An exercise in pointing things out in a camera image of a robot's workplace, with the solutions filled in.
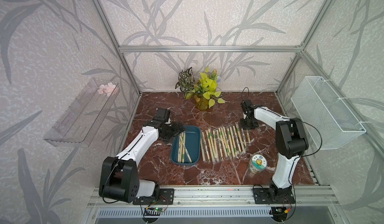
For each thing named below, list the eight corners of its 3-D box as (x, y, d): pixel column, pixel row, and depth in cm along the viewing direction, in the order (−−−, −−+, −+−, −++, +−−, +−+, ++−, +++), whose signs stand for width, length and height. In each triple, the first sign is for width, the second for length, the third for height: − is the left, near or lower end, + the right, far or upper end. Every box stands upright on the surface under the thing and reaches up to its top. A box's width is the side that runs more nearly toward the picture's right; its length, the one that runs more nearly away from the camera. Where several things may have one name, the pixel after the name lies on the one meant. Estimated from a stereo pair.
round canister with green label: (249, 173, 83) (253, 169, 76) (246, 159, 88) (250, 153, 81) (264, 173, 83) (269, 169, 76) (260, 159, 88) (265, 153, 81)
